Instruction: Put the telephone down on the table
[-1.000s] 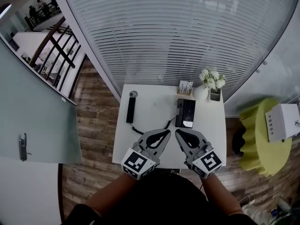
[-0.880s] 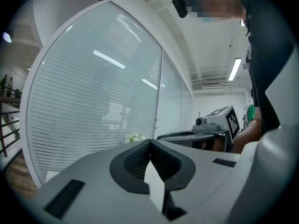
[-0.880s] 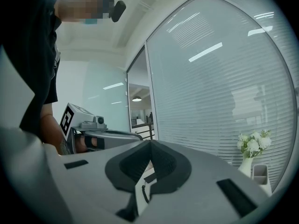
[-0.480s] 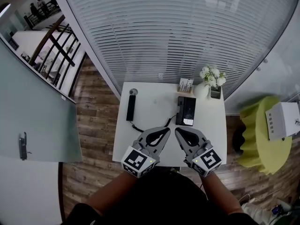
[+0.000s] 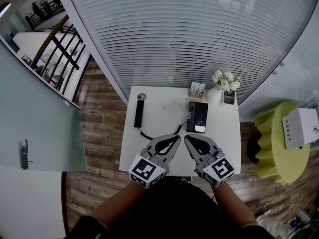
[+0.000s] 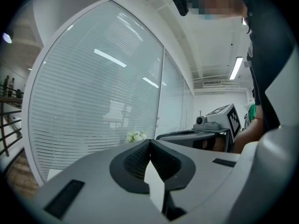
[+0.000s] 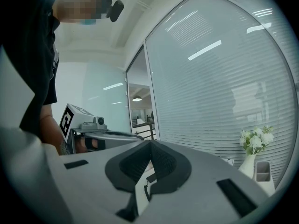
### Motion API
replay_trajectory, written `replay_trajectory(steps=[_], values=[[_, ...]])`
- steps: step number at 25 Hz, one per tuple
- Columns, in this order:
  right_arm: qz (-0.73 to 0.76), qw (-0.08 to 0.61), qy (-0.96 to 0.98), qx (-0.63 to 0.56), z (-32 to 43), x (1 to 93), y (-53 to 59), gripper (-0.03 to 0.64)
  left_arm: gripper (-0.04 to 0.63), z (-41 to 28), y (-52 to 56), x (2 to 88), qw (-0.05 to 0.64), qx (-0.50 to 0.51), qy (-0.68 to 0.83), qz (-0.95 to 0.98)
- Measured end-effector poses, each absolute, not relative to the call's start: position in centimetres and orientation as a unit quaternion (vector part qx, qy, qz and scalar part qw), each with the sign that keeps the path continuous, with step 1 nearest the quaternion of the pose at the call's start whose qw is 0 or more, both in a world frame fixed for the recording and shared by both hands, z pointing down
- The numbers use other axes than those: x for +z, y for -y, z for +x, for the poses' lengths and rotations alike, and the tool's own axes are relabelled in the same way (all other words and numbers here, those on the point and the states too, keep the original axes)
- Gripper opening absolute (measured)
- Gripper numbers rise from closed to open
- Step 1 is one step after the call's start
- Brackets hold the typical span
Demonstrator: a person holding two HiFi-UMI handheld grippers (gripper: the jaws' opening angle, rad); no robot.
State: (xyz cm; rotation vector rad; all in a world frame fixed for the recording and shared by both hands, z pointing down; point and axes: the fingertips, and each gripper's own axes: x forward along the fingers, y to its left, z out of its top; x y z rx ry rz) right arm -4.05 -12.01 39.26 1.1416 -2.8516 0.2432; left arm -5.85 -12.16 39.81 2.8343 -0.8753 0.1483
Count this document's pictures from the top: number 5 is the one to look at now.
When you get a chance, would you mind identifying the wooden card holder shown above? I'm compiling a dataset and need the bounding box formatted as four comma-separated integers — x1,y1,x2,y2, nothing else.
188,82,207,99

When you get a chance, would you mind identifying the black stair railing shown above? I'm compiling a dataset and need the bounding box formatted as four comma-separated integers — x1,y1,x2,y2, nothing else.
24,13,93,102

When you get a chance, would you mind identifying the black cable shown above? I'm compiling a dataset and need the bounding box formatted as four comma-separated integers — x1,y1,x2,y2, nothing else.
138,119,189,141

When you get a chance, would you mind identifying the person's black clothing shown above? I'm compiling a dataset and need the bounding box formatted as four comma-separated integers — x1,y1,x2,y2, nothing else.
63,177,277,239

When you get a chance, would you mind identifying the black telephone base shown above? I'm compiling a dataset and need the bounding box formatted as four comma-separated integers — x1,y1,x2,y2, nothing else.
186,101,209,134

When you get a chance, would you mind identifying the white box appliance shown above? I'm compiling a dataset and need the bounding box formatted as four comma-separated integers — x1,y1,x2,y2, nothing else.
281,108,319,150

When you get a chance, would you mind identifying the person's left forearm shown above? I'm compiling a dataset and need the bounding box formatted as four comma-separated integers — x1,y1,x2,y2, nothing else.
92,182,147,230

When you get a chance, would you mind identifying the white cloth bundle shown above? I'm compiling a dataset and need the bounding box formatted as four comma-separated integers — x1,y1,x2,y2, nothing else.
256,209,296,239

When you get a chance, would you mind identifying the metal door handle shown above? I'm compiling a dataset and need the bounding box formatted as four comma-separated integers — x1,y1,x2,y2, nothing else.
19,139,33,171

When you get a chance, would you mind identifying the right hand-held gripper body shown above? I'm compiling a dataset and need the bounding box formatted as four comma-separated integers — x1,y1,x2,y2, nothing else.
194,148,236,188

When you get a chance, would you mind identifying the frosted glass door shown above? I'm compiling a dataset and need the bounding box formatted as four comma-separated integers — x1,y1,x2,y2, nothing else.
0,40,89,173

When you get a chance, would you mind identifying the round table with green cloth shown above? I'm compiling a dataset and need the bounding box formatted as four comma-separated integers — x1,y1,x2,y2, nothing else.
253,101,311,186

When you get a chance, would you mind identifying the white vase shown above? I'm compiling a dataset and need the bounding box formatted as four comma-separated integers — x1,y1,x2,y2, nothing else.
205,86,223,106

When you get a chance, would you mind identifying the person's right forearm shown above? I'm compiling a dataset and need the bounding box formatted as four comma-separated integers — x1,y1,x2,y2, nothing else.
210,183,259,228

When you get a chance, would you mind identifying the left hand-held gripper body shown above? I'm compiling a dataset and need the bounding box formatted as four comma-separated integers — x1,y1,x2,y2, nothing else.
129,148,170,189

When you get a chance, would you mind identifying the white flower bouquet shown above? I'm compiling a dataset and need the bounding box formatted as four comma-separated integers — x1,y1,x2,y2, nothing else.
211,69,242,92

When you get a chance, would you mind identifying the black telephone handset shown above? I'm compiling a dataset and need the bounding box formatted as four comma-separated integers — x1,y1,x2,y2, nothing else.
134,100,145,128

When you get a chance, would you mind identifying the white square table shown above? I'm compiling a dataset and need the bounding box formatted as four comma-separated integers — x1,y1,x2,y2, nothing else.
119,85,242,178

